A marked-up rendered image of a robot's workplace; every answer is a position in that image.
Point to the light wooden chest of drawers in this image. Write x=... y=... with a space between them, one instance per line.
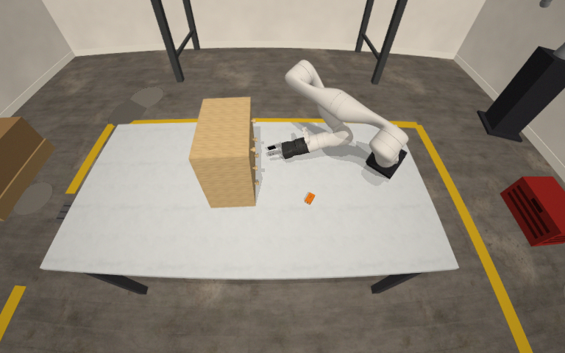
x=219 y=153

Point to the orange rectangular block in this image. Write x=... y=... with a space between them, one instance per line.
x=309 y=198

